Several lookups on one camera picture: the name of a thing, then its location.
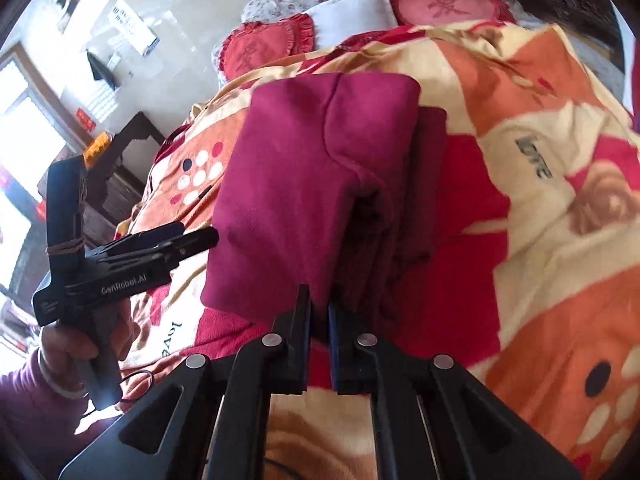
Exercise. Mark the yellow plastic tray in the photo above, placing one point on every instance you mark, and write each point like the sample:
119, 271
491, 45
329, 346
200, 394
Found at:
97, 150

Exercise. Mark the black wall bracket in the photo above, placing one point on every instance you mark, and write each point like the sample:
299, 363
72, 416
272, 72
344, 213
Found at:
102, 67

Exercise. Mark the window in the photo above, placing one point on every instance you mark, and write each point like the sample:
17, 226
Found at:
25, 125

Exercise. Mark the dark wooden headboard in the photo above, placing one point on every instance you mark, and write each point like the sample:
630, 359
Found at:
550, 0

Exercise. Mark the white wall notice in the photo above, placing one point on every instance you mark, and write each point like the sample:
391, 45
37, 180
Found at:
132, 25

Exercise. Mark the red heart cushion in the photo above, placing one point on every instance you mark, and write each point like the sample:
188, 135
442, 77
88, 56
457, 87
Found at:
445, 5
260, 50

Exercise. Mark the red wall sticker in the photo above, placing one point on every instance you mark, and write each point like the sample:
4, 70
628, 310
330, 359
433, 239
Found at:
85, 120

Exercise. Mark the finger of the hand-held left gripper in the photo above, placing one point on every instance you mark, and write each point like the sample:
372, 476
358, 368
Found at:
160, 235
200, 239

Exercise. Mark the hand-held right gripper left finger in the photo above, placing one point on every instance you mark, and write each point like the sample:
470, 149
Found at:
295, 355

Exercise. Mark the person's left forearm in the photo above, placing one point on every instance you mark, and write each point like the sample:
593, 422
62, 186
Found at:
30, 410

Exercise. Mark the dark wooden table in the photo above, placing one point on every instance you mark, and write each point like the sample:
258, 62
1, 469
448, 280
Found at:
135, 135

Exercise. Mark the maroon fleece garment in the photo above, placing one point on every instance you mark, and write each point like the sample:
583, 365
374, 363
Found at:
300, 185

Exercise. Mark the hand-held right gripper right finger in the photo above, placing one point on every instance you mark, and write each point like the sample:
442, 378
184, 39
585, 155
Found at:
345, 360

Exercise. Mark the person's left hand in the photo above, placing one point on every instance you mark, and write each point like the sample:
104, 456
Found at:
62, 355

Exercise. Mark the printed fleece blanket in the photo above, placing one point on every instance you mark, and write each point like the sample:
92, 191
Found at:
550, 260

